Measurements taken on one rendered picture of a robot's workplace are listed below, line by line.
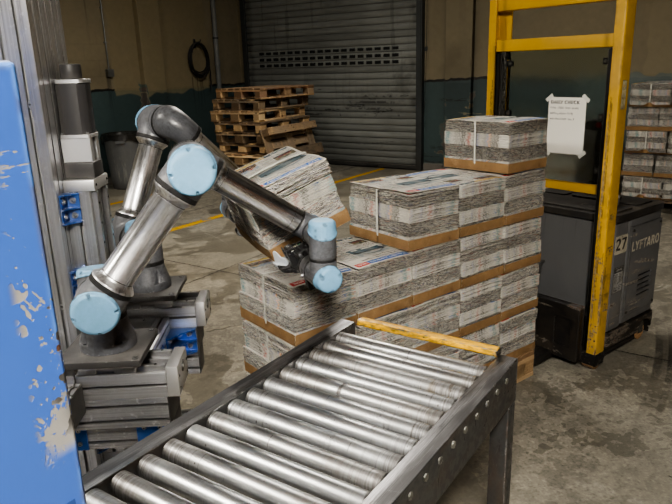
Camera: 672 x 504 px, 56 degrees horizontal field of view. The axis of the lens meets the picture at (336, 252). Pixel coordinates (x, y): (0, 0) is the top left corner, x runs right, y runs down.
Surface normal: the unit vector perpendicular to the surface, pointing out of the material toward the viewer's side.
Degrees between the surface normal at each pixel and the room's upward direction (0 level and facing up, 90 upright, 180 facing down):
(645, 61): 90
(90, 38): 90
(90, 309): 96
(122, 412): 90
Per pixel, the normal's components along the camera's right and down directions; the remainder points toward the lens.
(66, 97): 0.05, 0.28
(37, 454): 0.83, 0.13
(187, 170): 0.33, 0.15
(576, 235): -0.78, 0.20
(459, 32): -0.55, 0.25
